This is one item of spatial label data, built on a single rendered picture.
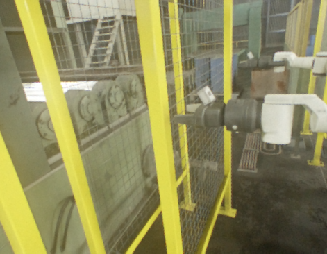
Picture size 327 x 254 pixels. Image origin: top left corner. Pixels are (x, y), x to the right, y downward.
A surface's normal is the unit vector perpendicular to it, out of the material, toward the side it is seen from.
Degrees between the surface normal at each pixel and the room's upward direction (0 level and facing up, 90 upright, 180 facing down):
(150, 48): 90
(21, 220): 90
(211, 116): 90
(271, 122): 77
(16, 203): 90
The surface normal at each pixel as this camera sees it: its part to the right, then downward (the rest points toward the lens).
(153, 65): -0.43, 0.36
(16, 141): 0.91, 0.06
